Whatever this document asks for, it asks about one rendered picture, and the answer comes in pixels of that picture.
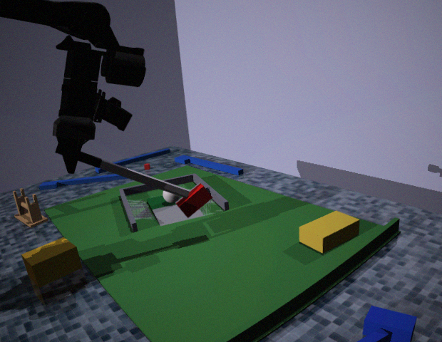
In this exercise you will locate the yellow-brown box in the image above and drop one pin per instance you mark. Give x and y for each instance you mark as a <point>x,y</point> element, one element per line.
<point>51,261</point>

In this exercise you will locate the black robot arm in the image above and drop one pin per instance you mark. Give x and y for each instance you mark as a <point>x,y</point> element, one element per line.
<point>88,21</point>

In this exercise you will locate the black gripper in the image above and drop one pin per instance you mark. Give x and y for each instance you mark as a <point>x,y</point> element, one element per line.
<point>75,126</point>

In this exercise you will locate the blue long bar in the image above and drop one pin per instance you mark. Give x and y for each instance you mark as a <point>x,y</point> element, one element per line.
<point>137,158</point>
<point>76,181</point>
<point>184,159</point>

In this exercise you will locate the white golf ball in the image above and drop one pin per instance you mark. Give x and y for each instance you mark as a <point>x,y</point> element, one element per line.
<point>169,197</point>

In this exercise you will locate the red putter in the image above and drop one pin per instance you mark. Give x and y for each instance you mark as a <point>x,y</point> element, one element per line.
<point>190,201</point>

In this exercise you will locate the blue rectangular block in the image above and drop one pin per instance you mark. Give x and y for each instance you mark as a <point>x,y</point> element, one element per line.
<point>382,325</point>

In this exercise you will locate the green flat mat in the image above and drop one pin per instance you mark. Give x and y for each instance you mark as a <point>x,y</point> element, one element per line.
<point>201,278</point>

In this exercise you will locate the yellow rectangular block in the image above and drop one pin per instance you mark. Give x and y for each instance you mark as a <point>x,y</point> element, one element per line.
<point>328,231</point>

